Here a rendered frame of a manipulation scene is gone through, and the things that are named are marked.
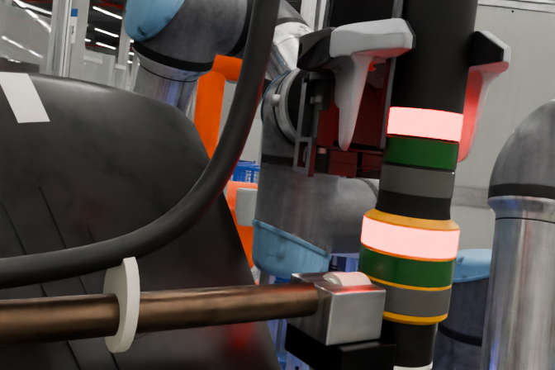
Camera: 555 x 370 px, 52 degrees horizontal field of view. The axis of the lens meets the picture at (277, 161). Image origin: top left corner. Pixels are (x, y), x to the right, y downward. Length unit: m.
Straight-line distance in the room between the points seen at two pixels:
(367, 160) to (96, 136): 0.15
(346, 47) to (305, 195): 0.26
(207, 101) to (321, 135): 4.00
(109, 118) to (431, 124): 0.17
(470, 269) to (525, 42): 1.35
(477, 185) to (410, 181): 1.91
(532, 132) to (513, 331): 0.21
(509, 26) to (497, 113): 0.30
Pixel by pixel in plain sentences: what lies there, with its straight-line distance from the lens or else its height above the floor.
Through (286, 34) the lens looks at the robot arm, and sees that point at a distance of 0.80.
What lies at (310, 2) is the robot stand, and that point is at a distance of 1.17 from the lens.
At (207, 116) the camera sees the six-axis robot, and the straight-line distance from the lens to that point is 4.32.
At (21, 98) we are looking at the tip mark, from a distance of 0.31.
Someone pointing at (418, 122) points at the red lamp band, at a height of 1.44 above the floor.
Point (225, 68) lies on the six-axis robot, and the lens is 4.29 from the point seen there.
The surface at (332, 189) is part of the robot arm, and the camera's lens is 0.53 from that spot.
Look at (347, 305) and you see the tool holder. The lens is 0.24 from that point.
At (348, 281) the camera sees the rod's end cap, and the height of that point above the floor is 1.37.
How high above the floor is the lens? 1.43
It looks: 3 degrees down
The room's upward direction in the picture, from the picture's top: 7 degrees clockwise
